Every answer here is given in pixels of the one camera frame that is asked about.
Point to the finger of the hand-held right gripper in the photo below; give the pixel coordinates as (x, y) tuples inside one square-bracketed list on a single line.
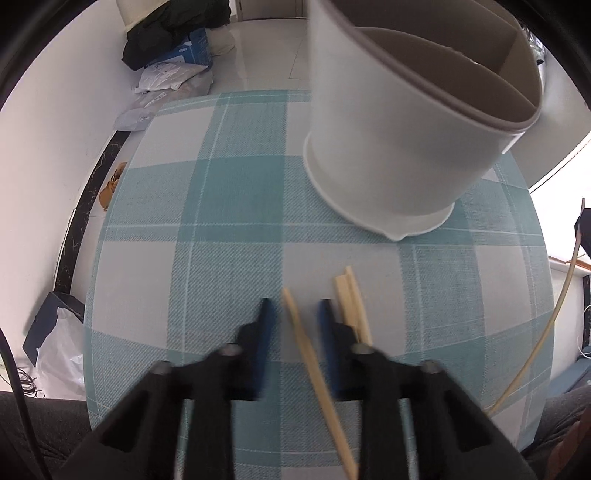
[(585, 233)]

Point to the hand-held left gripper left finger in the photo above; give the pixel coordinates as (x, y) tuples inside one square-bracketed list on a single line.
[(261, 350)]

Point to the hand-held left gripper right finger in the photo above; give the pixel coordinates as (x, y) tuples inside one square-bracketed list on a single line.
[(330, 341)]

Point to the wooden chopstick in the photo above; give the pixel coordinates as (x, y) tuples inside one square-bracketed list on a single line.
[(358, 300), (344, 300), (314, 364)]

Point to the white utensil holder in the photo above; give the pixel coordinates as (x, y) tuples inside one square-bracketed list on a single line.
[(392, 138)]

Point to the teal checked tablecloth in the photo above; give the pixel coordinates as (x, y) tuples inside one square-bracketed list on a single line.
[(207, 230)]

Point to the person's right leg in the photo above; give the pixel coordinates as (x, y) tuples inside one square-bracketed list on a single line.
[(554, 406)]

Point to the person's leg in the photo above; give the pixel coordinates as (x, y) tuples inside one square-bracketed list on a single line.
[(46, 429), (554, 406)]

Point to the white plastic bag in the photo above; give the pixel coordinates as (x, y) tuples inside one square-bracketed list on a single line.
[(62, 355)]

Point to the dark blue flat box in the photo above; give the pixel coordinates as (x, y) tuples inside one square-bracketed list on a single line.
[(46, 318)]

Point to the person's left leg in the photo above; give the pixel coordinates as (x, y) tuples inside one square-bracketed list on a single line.
[(46, 429)]

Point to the grey plastic package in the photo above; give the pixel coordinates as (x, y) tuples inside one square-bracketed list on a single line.
[(152, 106)]

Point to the white plastic package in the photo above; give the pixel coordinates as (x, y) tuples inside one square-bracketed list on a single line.
[(171, 76)]

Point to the blue cardboard box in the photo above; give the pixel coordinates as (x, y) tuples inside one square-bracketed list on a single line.
[(187, 48)]

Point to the black jacket pile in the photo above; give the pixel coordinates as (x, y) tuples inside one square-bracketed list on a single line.
[(166, 32)]

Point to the cream fabric item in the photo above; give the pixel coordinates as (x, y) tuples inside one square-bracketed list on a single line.
[(138, 11)]

